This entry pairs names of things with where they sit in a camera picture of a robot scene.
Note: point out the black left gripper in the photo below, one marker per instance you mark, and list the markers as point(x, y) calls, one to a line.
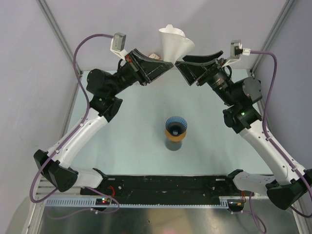
point(146, 69)

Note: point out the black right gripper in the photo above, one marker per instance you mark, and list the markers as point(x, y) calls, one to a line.
point(193, 65)

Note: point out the white paper coffee filters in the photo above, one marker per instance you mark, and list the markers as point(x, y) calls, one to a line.
point(154, 56)

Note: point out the single white paper filter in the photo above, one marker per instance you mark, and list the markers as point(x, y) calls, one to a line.
point(174, 43)

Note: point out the blue glass dripper cone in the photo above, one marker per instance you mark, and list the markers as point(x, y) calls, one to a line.
point(176, 125)

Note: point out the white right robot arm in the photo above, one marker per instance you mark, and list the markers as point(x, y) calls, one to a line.
point(289, 180)

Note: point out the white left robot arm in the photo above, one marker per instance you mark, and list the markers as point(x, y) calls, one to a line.
point(55, 163)

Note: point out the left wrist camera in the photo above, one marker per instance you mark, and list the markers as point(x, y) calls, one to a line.
point(118, 44)

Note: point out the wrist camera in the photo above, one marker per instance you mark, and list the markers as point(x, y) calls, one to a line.
point(118, 44)
point(236, 51)

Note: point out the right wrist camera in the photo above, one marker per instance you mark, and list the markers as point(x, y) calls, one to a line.
point(236, 51)

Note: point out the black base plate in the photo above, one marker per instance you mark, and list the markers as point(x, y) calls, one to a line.
point(168, 190)

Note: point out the white cable duct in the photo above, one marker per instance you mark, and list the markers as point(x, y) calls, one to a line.
point(104, 203)

